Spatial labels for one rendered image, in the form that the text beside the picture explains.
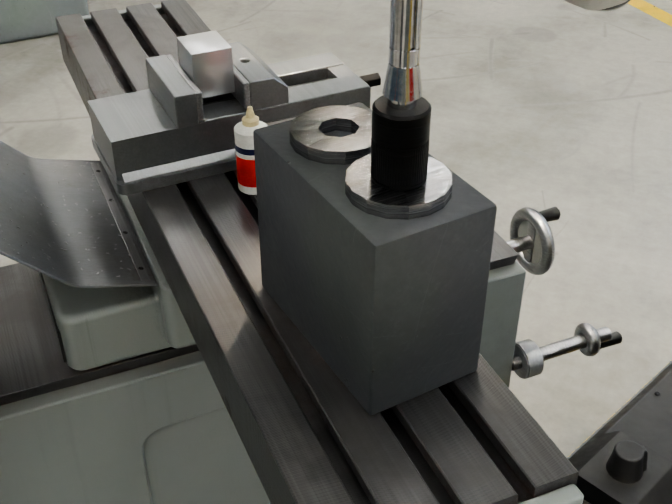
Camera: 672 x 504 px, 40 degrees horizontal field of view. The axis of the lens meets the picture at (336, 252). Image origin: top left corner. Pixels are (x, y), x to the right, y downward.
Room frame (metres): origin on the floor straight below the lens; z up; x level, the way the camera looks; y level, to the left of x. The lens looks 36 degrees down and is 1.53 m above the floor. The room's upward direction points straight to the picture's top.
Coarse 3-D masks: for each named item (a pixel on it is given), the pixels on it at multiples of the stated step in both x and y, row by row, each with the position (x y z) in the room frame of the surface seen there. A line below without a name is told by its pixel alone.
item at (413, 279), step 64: (320, 128) 0.75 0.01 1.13; (320, 192) 0.66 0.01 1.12; (384, 192) 0.64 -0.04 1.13; (448, 192) 0.64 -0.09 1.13; (320, 256) 0.65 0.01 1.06; (384, 256) 0.58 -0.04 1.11; (448, 256) 0.61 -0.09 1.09; (320, 320) 0.66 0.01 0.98; (384, 320) 0.58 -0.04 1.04; (448, 320) 0.62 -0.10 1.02; (384, 384) 0.59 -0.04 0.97
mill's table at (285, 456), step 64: (128, 64) 1.33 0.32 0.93; (192, 192) 0.97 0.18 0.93; (192, 256) 0.82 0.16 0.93; (256, 256) 0.82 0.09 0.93; (192, 320) 0.77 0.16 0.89; (256, 320) 0.74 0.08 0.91; (256, 384) 0.62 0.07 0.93; (320, 384) 0.62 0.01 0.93; (448, 384) 0.63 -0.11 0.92; (256, 448) 0.58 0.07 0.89; (320, 448) 0.54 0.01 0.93; (384, 448) 0.54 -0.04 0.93; (448, 448) 0.54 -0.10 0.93; (512, 448) 0.54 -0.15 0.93
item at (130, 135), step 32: (160, 64) 1.08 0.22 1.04; (288, 64) 1.17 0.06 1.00; (320, 64) 1.17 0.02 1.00; (128, 96) 1.08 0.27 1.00; (160, 96) 1.05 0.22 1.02; (192, 96) 1.00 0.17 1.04; (224, 96) 1.10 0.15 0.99; (320, 96) 1.08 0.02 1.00; (352, 96) 1.10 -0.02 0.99; (96, 128) 1.04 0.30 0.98; (128, 128) 0.99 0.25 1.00; (160, 128) 0.99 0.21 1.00; (192, 128) 1.00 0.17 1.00; (224, 128) 1.02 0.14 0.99; (128, 160) 0.97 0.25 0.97; (160, 160) 0.98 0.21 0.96; (192, 160) 1.00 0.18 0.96; (224, 160) 1.01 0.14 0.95; (128, 192) 0.95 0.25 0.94
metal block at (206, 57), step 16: (208, 32) 1.10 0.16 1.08; (192, 48) 1.05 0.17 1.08; (208, 48) 1.05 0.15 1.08; (224, 48) 1.05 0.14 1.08; (192, 64) 1.04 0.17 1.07; (208, 64) 1.04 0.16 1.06; (224, 64) 1.05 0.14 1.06; (192, 80) 1.04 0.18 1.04; (208, 80) 1.04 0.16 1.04; (224, 80) 1.05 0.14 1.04; (208, 96) 1.04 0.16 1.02
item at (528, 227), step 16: (528, 208) 1.30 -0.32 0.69; (512, 224) 1.32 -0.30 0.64; (528, 224) 1.28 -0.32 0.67; (544, 224) 1.25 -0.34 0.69; (512, 240) 1.26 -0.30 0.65; (528, 240) 1.27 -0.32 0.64; (544, 240) 1.24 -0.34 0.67; (528, 256) 1.27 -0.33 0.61; (544, 256) 1.23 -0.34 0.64; (544, 272) 1.23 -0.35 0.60
